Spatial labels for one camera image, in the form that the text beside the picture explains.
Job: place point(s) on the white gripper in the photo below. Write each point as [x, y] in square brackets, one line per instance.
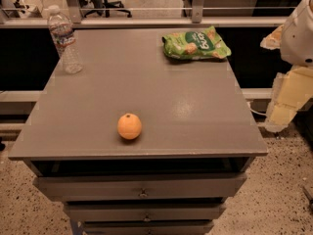
[299, 39]

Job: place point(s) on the orange fruit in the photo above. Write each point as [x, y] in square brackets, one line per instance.
[129, 126]

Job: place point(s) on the green rice chip bag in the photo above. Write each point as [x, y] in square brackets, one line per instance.
[195, 45]

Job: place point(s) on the grey drawer cabinet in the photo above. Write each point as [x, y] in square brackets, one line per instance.
[195, 119]

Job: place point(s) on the middle grey drawer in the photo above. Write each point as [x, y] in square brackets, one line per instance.
[144, 212]

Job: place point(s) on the grey drawer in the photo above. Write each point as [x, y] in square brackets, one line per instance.
[144, 212]
[148, 228]
[140, 187]

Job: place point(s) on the bottom grey drawer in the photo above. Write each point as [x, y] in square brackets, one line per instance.
[148, 228]

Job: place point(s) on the clear plastic water bottle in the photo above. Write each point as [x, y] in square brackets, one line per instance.
[63, 37]

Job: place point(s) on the top grey drawer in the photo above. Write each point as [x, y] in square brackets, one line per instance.
[140, 187]

